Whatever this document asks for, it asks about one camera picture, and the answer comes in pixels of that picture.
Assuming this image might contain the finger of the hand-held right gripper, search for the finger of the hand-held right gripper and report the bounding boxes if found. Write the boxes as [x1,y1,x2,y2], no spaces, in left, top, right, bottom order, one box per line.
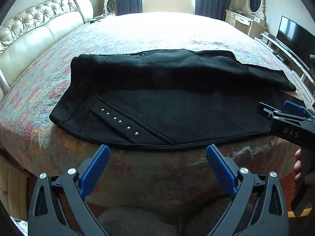
[257,102,315,124]
[283,100,315,117]

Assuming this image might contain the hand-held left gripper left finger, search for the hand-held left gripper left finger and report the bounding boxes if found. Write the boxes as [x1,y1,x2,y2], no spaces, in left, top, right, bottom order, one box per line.
[28,145,111,236]

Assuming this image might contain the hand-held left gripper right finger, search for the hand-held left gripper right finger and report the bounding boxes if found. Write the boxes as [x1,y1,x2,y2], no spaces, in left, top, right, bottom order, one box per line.
[205,144,289,236]

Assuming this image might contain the black pants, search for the black pants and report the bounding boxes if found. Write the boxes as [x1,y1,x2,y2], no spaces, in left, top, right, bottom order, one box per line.
[49,49,309,152]

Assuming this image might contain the person's right hand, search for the person's right hand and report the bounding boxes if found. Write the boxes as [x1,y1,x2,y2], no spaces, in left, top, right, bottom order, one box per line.
[294,149,303,181]

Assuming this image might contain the white television stand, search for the white television stand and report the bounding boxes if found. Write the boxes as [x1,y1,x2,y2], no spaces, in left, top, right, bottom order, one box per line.
[255,32,315,104]

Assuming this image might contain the black television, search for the black television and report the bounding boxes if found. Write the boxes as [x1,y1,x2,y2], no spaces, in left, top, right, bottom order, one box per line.
[275,15,314,70]

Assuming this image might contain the wooden nightstand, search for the wooden nightstand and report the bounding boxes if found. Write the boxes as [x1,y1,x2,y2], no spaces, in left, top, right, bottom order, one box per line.
[0,152,31,223]

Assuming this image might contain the cream dressing table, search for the cream dressing table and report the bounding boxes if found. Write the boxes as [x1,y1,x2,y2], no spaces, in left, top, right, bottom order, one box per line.
[225,8,267,38]

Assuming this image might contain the oval mirror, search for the oval mirror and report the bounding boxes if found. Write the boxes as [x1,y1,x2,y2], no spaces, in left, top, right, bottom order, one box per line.
[242,0,266,21]

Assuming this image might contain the floral bedspread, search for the floral bedspread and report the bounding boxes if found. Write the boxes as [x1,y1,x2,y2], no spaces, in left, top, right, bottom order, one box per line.
[0,13,315,214]

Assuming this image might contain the cream tufted headboard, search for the cream tufted headboard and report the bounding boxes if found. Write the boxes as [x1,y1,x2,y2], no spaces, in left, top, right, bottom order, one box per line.
[0,0,94,99]

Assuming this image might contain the white fan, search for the white fan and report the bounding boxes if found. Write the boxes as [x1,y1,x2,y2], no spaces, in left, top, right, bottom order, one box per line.
[103,0,116,15]

